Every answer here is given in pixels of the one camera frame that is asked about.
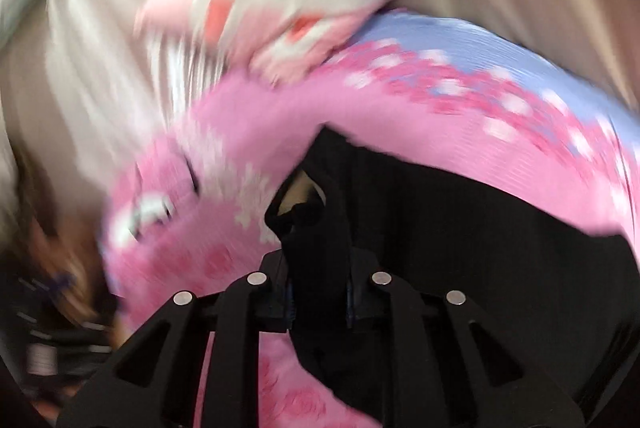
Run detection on pink floral bed sheet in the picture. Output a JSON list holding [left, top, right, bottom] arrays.
[[98, 10, 640, 428]]

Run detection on black pants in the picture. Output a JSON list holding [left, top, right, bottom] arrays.
[[265, 128, 639, 427]]

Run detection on white satin curtain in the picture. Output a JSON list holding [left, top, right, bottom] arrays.
[[1, 0, 222, 241]]

